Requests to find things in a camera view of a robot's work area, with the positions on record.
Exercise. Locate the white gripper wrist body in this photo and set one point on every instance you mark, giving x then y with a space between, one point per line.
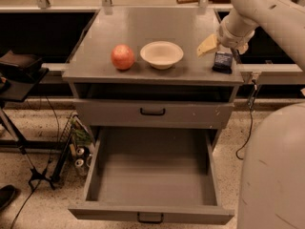
233 36

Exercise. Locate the blue rxbar blueberry packet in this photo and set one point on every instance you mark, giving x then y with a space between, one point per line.
223 62

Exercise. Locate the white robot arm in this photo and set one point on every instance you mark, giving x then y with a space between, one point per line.
272 184

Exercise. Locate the grey wooden drawer cabinet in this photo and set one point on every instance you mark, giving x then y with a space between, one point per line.
91 74

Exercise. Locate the closed grey top drawer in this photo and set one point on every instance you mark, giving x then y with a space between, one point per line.
157 114

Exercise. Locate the open grey middle drawer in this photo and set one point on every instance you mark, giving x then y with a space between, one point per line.
152 175

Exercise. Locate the white paper bowl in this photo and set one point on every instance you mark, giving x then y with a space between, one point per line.
161 55

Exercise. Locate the red apple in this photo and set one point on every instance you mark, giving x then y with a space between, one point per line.
122 57

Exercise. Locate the black bag on stand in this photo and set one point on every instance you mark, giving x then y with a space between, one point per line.
20 67

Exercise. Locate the black tripod stand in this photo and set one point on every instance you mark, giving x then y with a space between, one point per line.
18 92

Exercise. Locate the black shoe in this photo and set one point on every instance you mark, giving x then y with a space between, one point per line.
7 194

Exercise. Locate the wooden hammer handle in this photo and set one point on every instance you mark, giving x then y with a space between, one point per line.
192 1

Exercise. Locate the wire basket with cans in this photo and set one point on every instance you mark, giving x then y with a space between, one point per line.
76 146

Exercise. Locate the metal rail frame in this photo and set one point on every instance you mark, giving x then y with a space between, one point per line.
127 0

